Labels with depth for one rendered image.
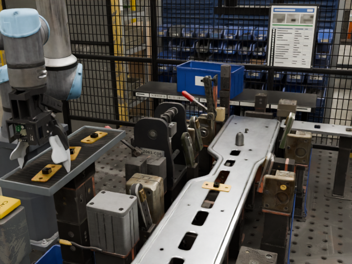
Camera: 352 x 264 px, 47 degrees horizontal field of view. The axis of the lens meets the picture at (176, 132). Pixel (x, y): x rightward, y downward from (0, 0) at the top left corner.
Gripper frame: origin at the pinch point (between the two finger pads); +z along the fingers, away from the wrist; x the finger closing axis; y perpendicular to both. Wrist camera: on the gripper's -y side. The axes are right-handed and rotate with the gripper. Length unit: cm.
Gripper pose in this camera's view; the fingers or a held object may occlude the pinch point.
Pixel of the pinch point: (46, 166)
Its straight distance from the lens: 100.2
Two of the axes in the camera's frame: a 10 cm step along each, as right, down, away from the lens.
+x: 9.8, 0.6, -1.9
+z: 0.1, 9.3, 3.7
